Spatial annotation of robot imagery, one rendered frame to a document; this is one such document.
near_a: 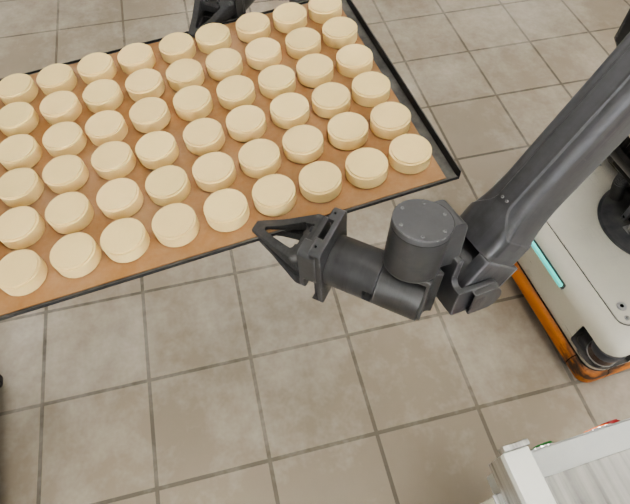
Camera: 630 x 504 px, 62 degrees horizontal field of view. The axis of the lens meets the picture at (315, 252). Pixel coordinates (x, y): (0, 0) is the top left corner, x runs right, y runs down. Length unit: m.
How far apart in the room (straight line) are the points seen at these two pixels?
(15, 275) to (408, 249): 0.41
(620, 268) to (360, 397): 0.79
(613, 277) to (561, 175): 1.08
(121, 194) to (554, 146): 0.46
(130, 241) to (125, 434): 1.06
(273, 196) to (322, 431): 1.02
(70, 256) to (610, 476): 0.65
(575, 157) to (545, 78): 2.05
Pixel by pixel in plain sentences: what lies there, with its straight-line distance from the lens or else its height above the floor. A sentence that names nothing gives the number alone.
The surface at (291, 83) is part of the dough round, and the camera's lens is 0.72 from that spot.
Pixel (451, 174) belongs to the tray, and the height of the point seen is 1.02.
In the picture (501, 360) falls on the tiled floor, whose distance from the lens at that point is 1.69.
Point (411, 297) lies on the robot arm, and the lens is 0.53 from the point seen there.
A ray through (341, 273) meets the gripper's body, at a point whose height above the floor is 1.02.
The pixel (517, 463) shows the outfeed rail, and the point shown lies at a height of 0.90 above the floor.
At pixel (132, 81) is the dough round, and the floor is 1.02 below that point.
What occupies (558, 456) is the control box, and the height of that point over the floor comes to 0.84.
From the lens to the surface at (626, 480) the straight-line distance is 0.74.
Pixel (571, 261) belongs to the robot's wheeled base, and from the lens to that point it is 1.58.
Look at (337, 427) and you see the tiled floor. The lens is 1.53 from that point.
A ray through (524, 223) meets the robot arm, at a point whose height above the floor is 1.07.
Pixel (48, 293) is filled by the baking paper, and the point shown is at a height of 0.99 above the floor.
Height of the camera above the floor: 1.48
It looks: 57 degrees down
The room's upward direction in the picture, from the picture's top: straight up
